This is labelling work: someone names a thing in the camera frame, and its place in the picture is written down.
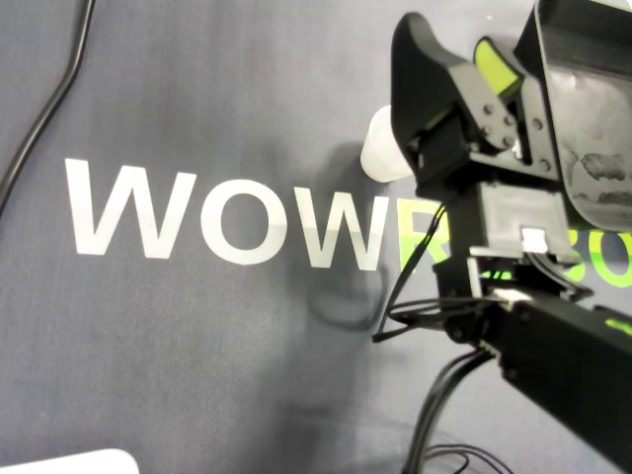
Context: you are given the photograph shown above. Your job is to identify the black plastic bin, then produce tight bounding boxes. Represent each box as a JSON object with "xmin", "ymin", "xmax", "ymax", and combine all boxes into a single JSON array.
[{"xmin": 513, "ymin": 0, "xmax": 632, "ymax": 233}]

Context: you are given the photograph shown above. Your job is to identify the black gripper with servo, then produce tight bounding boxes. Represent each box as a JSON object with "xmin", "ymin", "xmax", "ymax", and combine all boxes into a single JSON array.
[{"xmin": 389, "ymin": 12, "xmax": 565, "ymax": 198}]

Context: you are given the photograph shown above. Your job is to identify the grey mat with WOWROBO print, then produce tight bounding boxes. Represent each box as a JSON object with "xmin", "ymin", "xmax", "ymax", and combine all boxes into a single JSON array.
[{"xmin": 0, "ymin": 0, "xmax": 632, "ymax": 474}]

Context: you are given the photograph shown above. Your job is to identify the thick black cable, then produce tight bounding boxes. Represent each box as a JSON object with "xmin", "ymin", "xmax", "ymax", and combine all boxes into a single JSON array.
[{"xmin": 0, "ymin": 0, "xmax": 96, "ymax": 213}]

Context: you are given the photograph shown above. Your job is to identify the translucent white plastic cup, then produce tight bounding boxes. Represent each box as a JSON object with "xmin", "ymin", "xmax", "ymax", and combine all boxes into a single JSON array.
[{"xmin": 359, "ymin": 106, "xmax": 414, "ymax": 183}]

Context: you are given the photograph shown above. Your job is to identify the white rounded device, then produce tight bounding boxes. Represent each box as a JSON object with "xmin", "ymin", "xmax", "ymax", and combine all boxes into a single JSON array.
[{"xmin": 0, "ymin": 447, "xmax": 140, "ymax": 474}]

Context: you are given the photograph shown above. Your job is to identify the thin black looped wire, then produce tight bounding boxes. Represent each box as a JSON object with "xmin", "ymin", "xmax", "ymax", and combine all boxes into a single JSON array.
[{"xmin": 424, "ymin": 441, "xmax": 517, "ymax": 474}]

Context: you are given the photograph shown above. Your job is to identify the black servo cable bundle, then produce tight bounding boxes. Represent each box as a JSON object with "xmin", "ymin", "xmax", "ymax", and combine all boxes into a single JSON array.
[{"xmin": 402, "ymin": 348, "xmax": 495, "ymax": 474}]

